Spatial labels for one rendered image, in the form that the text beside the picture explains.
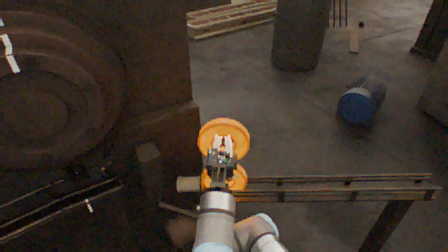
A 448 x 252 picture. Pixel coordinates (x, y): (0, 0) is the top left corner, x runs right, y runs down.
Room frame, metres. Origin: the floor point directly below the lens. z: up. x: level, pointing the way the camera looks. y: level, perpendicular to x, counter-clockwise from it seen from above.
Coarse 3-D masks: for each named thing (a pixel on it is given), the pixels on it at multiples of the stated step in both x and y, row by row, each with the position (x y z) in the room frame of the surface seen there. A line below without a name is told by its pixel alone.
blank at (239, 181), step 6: (240, 168) 0.67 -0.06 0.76; (204, 174) 0.67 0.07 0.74; (234, 174) 0.66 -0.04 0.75; (240, 174) 0.65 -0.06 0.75; (204, 180) 0.66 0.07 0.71; (210, 180) 0.66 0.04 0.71; (234, 180) 0.66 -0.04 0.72; (240, 180) 0.65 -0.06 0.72; (246, 180) 0.66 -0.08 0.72; (234, 186) 0.66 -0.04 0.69; (240, 186) 0.65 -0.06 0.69
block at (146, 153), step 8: (144, 144) 0.75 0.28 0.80; (152, 144) 0.76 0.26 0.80; (136, 152) 0.71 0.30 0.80; (144, 152) 0.71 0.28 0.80; (152, 152) 0.71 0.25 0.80; (136, 160) 0.71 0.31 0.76; (144, 160) 0.68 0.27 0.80; (152, 160) 0.68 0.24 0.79; (160, 160) 0.70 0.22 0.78; (144, 168) 0.67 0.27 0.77; (152, 168) 0.68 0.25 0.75; (160, 168) 0.69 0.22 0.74; (144, 176) 0.67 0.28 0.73; (152, 176) 0.68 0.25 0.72; (160, 176) 0.69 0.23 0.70; (144, 184) 0.68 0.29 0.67; (152, 184) 0.67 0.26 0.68; (160, 184) 0.69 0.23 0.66; (152, 192) 0.67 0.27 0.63; (160, 192) 0.68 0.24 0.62; (168, 192) 0.71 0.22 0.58; (152, 200) 0.67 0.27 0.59
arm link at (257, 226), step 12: (252, 216) 0.47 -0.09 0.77; (264, 216) 0.46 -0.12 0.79; (240, 228) 0.42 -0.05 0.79; (252, 228) 0.42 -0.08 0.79; (264, 228) 0.42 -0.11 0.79; (276, 228) 0.43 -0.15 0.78; (240, 240) 0.39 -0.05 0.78; (252, 240) 0.39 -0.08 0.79; (264, 240) 0.38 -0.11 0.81; (276, 240) 0.38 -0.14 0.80
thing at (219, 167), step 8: (208, 152) 0.54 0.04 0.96; (216, 152) 0.54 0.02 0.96; (224, 152) 0.54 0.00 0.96; (208, 160) 0.53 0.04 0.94; (216, 160) 0.51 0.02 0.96; (224, 160) 0.52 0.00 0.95; (232, 160) 0.51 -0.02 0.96; (208, 168) 0.50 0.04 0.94; (216, 168) 0.50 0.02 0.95; (224, 168) 0.49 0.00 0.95; (232, 168) 0.50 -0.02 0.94; (216, 176) 0.49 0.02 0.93; (224, 176) 0.47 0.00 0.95; (232, 176) 0.51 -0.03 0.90; (216, 184) 0.45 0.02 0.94; (224, 184) 0.45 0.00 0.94; (224, 192) 0.44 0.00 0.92
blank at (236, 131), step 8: (216, 120) 0.66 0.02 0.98; (224, 120) 0.65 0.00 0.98; (232, 120) 0.66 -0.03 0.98; (208, 128) 0.64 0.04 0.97; (216, 128) 0.64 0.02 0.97; (224, 128) 0.63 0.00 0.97; (232, 128) 0.63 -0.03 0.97; (240, 128) 0.64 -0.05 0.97; (200, 136) 0.64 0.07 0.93; (208, 136) 0.64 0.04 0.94; (232, 136) 0.63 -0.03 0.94; (240, 136) 0.63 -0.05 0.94; (248, 136) 0.64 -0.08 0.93; (200, 144) 0.64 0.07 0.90; (208, 144) 0.64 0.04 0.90; (240, 144) 0.63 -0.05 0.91; (248, 144) 0.63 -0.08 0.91; (240, 152) 0.63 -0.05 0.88
